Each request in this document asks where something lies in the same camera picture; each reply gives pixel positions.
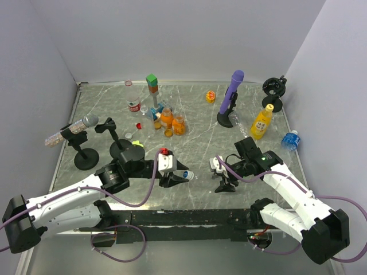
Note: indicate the silver glitter microphone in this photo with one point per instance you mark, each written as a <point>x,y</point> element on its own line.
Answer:
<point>89,120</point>

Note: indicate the white blue bottle cap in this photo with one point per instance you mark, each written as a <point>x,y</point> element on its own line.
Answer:
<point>189,175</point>

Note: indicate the yellow orange toy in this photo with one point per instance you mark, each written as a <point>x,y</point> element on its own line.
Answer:
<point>210,97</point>

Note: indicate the short orange bottle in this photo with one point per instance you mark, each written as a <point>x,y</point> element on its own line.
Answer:
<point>178,125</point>

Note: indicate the black microphone stand centre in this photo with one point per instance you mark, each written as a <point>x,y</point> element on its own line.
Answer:
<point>223,119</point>

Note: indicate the clear plastic bottle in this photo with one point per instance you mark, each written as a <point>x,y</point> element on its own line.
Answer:
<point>238,123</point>

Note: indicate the blue label water bottle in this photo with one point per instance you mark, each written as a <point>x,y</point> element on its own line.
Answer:
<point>291,140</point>

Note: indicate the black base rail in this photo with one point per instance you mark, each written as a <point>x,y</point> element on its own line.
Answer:
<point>187,225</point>

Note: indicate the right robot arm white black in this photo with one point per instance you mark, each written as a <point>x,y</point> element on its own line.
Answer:
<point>321,231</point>

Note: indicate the orange cap front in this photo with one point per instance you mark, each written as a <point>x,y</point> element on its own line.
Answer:
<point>168,133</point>

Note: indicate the red label water bottle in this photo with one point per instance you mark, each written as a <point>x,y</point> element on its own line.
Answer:
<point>132,98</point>

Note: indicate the empty black microphone stand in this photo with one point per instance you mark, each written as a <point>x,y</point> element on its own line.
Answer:
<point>119,145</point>

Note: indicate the small clear bottle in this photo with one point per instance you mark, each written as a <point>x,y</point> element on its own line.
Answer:
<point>146,112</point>

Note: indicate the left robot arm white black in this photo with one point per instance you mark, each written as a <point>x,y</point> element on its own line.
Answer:
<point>27,221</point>

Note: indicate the colourful block tower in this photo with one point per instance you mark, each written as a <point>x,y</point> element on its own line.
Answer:
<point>158,103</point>

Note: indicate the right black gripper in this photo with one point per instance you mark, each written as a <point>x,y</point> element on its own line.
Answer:
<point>226,187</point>

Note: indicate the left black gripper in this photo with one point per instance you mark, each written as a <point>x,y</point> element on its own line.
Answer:
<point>171,180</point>

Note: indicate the lime green block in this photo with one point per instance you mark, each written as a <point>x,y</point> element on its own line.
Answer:
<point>137,143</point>

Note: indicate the yellow juice bottle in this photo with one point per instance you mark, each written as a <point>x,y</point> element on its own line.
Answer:
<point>262,122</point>

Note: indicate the purple microphone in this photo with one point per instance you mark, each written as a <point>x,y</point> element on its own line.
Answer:
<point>236,79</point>

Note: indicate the black stand holding microphone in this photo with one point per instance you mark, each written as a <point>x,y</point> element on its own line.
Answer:
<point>85,159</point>

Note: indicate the black ring stand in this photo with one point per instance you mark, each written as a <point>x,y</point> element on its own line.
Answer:
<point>274,88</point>

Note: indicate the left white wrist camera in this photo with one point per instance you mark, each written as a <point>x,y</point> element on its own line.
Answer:
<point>166,161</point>

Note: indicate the tall orange bottle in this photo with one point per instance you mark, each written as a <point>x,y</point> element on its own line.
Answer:
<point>166,118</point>

